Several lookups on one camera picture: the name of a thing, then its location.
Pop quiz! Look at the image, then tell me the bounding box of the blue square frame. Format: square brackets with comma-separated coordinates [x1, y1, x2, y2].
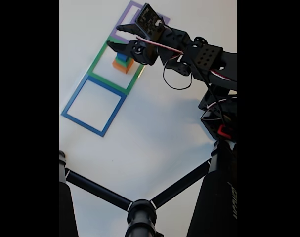
[60, 75, 128, 138]

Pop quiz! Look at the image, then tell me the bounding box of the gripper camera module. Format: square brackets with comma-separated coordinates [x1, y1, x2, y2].
[134, 2, 167, 41]

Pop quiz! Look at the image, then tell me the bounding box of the orange block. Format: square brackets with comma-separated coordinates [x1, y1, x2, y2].
[112, 58, 135, 75]

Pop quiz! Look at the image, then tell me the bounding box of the red black table clamp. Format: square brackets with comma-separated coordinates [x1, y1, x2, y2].
[217, 124, 236, 139]

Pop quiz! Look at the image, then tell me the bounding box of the black cable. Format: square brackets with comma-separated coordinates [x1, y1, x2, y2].
[163, 55, 227, 124]

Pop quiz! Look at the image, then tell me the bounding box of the green cube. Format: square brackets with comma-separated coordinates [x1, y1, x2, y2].
[115, 58, 132, 69]

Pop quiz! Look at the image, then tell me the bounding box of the black camera tripod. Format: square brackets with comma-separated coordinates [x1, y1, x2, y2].
[59, 139, 238, 237]

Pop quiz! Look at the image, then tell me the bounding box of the purple square frame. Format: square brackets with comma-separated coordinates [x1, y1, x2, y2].
[110, 0, 171, 46]

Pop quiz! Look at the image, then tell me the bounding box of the green square frame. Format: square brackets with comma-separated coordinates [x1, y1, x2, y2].
[86, 35, 147, 96]

